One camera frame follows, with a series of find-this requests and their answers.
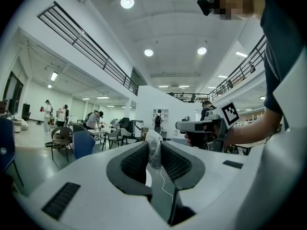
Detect white table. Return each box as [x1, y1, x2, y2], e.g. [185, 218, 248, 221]
[89, 130, 108, 145]

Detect person's dark blue shirt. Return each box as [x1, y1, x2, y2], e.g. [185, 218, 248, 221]
[242, 0, 307, 131]

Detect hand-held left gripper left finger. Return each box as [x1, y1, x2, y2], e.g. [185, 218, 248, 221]
[106, 141, 153, 196]

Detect white beanbag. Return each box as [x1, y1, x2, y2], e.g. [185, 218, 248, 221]
[12, 118, 30, 133]

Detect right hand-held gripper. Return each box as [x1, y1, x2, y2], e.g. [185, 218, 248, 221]
[175, 101, 241, 153]

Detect black head-mounted camera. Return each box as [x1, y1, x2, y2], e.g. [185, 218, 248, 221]
[197, 0, 214, 17]

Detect black balcony railing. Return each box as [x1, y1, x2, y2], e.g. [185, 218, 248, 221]
[37, 0, 140, 96]
[208, 34, 268, 102]

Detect person's right forearm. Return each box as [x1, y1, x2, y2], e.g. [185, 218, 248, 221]
[224, 107, 284, 149]

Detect white shelf unit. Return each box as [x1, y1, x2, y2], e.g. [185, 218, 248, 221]
[153, 108, 169, 120]

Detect blue chair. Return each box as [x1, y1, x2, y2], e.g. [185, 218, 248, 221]
[72, 130, 96, 161]
[0, 117, 24, 187]

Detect brown wicker chair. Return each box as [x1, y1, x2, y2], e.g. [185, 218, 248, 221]
[50, 126, 74, 163]

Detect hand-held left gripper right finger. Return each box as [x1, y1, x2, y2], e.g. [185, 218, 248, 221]
[160, 140, 206, 191]

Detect grey chair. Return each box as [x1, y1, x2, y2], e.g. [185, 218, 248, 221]
[102, 128, 122, 151]

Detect clear plastic item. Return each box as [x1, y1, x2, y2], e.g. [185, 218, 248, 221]
[145, 129, 163, 170]

